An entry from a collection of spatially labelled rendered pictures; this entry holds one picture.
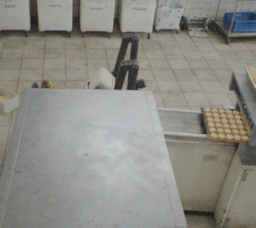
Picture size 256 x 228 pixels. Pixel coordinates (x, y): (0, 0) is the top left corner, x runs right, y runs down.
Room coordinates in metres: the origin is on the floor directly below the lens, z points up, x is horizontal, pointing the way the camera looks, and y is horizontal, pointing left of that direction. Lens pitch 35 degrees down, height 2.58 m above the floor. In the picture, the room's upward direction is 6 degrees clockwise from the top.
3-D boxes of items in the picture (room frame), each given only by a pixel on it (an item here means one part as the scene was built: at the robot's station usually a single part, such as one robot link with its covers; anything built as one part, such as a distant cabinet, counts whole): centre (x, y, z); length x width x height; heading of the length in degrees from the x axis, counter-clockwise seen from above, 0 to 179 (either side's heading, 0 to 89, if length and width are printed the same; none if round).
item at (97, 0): (5.61, 0.64, 0.38); 0.64 x 0.54 x 0.77; 11
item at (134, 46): (2.58, -0.02, 1.18); 0.11 x 0.06 x 0.43; 2
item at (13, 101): (3.34, 1.40, 0.08); 0.30 x 0.22 x 0.16; 59
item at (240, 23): (6.00, -1.84, 0.29); 0.56 x 0.38 x 0.20; 110
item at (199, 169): (2.21, -0.49, 0.45); 0.70 x 0.34 x 0.90; 92
